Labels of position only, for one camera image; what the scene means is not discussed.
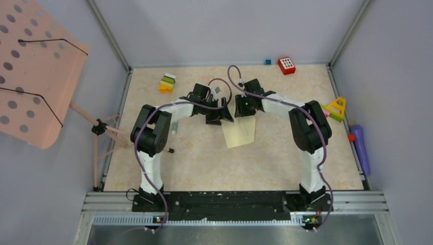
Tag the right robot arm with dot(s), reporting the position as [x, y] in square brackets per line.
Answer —
[310, 130]

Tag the stacked colourful toy blocks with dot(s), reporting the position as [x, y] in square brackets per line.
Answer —
[167, 83]

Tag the glue stick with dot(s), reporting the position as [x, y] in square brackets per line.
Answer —
[174, 128]

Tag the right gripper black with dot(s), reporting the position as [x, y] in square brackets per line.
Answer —
[239, 111]

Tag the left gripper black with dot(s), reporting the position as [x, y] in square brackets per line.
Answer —
[222, 113]

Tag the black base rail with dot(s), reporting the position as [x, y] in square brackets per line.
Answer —
[225, 208]

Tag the pink perforated music stand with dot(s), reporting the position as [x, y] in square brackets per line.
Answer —
[41, 63]

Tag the yellow envelope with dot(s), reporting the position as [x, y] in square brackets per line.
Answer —
[240, 132]

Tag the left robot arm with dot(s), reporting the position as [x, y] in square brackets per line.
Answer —
[151, 131]

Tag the red toy block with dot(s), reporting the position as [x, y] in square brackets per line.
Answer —
[286, 66]

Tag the pink small block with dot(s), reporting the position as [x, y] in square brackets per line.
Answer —
[326, 113]

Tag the yellow green toy block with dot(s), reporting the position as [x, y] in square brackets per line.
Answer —
[336, 109]

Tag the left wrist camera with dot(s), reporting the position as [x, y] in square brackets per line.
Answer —
[214, 91]

